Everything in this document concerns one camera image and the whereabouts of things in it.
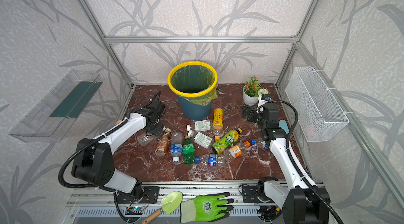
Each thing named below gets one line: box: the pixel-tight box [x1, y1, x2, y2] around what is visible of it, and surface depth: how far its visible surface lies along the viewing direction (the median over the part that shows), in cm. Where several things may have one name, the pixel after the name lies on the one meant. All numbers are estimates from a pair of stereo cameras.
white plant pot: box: [243, 85, 259, 107], surface depth 107 cm
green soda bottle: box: [182, 135, 196, 166], surface depth 86 cm
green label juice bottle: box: [211, 127, 243, 155], surface depth 88 cm
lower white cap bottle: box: [187, 129, 213, 149], surface depth 91 cm
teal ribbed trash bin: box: [167, 61, 219, 121], surface depth 93 cm
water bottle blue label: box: [170, 131, 184, 164], surface depth 86 cm
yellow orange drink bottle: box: [212, 107, 224, 131], surface depth 98 cm
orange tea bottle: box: [154, 128, 171, 157], surface depth 87 cm
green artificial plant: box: [244, 75, 262, 98], surface depth 101 cm
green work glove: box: [179, 191, 235, 223], surface depth 71 cm
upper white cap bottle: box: [186, 119, 211, 132], surface depth 96 cm
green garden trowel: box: [141, 190, 184, 224], surface depth 73 cm
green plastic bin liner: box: [170, 64, 219, 107], surface depth 96 cm
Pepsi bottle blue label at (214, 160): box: [195, 153, 235, 167], surface depth 84 cm
